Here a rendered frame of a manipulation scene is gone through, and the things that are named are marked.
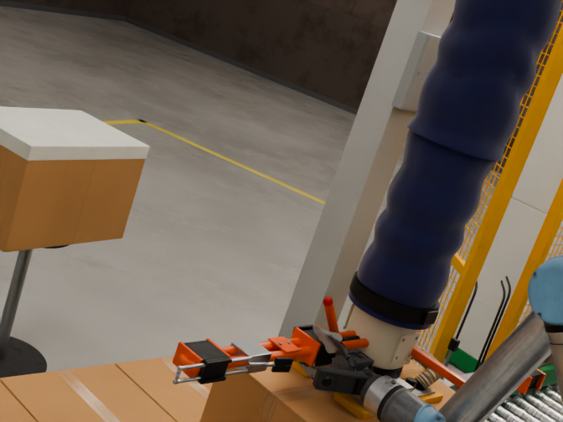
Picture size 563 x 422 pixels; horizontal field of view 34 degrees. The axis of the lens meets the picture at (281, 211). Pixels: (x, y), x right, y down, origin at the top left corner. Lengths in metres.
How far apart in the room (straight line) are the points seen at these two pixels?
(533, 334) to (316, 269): 1.97
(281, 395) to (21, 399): 0.81
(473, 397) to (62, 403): 1.19
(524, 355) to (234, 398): 0.72
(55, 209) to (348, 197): 1.15
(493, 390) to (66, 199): 1.92
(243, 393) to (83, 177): 1.44
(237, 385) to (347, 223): 1.56
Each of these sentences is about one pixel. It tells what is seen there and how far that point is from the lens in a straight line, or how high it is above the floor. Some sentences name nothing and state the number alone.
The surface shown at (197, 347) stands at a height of 1.10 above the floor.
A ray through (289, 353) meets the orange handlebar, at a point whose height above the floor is 1.08.
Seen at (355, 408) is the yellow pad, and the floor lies 0.96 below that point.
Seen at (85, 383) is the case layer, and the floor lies 0.54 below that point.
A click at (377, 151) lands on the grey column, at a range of 3.60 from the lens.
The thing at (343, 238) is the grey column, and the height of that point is 0.90.
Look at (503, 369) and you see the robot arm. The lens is 1.96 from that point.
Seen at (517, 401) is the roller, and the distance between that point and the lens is 3.82.
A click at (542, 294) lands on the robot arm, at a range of 1.71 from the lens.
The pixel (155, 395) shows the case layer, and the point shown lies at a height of 0.54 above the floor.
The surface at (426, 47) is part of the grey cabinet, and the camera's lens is 3.52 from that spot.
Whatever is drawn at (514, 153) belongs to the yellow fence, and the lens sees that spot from 3.36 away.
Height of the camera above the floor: 1.89
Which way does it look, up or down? 15 degrees down
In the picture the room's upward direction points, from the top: 19 degrees clockwise
